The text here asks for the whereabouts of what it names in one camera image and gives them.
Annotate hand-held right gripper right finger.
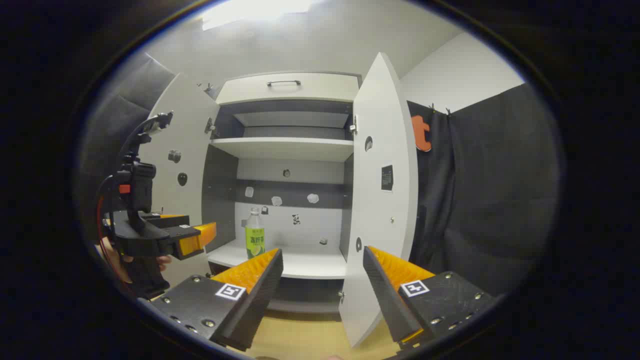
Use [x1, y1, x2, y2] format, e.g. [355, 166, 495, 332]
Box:
[362, 245, 498, 351]

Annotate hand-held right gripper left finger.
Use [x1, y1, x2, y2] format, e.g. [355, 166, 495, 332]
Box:
[149, 248, 284, 352]

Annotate green label drink bottle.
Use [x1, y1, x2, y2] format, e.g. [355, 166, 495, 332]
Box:
[245, 207, 266, 260]

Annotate white cabinet door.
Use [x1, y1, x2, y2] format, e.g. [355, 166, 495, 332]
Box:
[137, 72, 221, 288]
[338, 52, 420, 348]

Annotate white cabinet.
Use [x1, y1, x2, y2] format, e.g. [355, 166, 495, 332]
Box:
[202, 71, 362, 316]

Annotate black backdrop cloth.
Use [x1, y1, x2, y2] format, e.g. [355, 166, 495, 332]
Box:
[406, 82, 561, 301]
[75, 52, 176, 241]

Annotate ceiling light panel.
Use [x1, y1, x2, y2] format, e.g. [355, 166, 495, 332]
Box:
[200, 0, 313, 31]

